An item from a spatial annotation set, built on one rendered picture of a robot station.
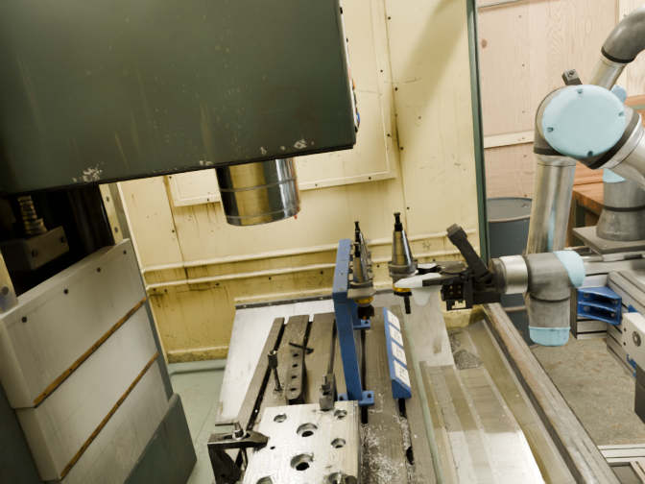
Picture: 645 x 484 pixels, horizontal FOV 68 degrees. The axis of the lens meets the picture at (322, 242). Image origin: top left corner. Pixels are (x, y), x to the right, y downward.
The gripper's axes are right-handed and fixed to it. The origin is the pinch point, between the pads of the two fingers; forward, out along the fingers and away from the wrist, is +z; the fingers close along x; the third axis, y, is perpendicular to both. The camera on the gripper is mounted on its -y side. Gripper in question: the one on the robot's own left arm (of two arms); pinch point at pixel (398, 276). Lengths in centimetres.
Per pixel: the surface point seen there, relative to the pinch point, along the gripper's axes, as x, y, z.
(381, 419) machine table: 10.8, 42.2, 7.1
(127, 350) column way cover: 10, 17, 68
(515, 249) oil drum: 185, 62, -79
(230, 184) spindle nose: -6.5, -23.6, 29.4
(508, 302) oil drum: 185, 96, -74
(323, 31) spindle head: -11.9, -46.4, 8.6
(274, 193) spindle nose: -6.0, -20.9, 21.5
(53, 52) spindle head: -12, -49, 53
